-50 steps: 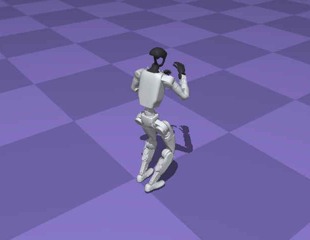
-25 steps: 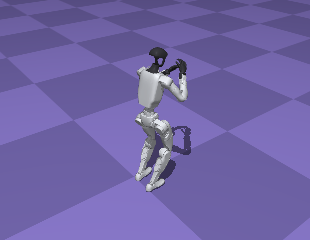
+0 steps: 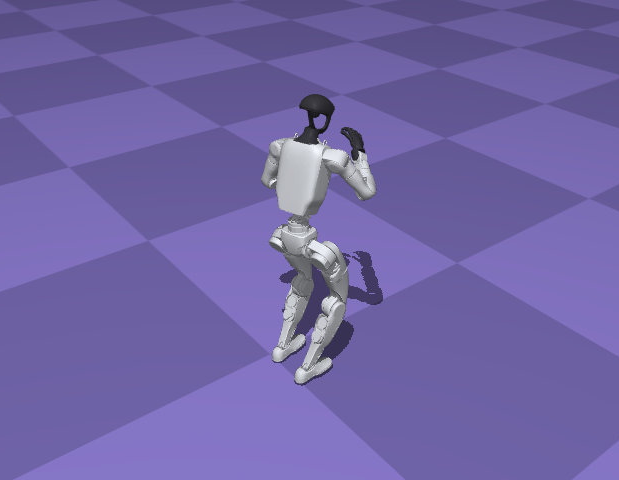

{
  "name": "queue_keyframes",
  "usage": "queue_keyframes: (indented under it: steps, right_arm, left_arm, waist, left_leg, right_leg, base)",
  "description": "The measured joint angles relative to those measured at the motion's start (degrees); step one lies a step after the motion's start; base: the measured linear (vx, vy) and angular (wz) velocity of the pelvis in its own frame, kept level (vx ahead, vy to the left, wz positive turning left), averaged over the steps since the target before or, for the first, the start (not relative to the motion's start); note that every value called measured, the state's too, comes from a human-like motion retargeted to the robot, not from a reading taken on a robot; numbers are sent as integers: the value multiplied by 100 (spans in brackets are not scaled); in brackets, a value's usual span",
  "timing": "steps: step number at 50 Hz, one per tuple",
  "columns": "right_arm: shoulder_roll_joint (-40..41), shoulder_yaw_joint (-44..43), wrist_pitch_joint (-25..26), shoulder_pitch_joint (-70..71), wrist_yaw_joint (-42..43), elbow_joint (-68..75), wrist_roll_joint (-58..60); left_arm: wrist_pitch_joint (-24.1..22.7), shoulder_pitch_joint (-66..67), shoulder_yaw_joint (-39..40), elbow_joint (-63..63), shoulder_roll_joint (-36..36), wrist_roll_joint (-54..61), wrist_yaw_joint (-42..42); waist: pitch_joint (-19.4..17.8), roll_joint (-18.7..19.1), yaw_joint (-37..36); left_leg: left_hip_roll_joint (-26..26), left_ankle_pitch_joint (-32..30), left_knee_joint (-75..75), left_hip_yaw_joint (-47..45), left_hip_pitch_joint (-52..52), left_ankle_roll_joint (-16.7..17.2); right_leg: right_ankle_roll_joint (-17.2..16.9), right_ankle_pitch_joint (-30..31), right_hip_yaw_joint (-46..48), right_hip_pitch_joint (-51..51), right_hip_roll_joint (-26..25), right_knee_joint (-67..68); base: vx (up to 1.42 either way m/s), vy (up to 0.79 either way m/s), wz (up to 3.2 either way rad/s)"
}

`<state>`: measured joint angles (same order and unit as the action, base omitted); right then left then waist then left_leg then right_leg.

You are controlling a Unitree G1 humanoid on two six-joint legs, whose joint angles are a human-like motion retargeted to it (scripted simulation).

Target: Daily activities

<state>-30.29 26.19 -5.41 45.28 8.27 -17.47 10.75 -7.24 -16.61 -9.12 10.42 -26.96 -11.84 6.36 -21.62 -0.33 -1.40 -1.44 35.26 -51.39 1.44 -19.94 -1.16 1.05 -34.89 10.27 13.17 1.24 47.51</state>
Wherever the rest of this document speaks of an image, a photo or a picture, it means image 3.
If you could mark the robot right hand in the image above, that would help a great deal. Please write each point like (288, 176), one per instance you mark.
(355, 141)

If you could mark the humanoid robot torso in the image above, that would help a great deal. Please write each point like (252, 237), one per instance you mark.
(302, 182)

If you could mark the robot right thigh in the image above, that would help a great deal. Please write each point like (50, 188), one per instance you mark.
(327, 257)

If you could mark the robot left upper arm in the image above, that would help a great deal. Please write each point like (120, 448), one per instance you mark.
(269, 176)

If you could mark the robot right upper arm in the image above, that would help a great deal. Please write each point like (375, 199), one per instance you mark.
(338, 161)

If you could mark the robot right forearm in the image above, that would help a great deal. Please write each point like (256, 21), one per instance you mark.
(364, 168)

